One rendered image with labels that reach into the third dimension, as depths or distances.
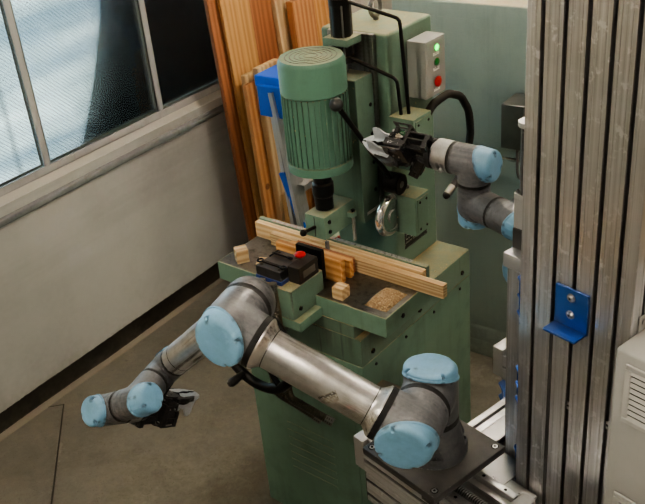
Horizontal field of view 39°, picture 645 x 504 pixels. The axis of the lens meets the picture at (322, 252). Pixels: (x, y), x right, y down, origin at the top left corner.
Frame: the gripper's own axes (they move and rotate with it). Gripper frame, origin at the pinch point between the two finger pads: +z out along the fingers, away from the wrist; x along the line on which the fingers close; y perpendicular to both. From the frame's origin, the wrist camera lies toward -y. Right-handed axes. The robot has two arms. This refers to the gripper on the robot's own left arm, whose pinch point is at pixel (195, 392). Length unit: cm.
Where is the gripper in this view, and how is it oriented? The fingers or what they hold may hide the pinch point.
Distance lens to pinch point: 244.3
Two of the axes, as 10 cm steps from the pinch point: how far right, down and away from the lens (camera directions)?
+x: 7.8, 2.4, -5.7
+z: 5.8, 0.6, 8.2
